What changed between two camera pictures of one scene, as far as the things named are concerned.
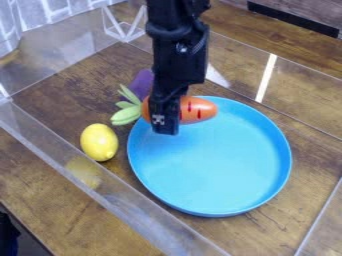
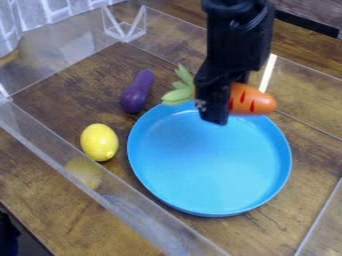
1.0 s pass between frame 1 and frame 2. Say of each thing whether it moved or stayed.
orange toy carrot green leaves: moved
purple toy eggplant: stayed
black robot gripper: moved
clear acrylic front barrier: stayed
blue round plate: stayed
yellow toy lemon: stayed
